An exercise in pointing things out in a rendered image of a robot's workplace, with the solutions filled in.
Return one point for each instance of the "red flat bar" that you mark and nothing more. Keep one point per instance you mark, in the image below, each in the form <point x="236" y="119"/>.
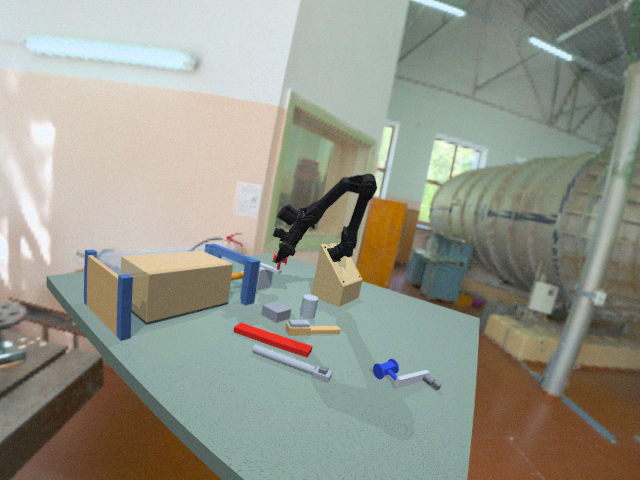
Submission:
<point x="273" y="340"/>

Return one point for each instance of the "pale blue cylinder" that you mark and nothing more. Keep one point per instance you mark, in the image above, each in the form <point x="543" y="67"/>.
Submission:
<point x="308" y="306"/>

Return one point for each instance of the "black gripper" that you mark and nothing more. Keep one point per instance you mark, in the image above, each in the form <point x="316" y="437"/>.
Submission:
<point x="288" y="248"/>

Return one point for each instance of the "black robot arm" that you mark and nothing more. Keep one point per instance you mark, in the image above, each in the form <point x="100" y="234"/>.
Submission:
<point x="365" y="185"/>

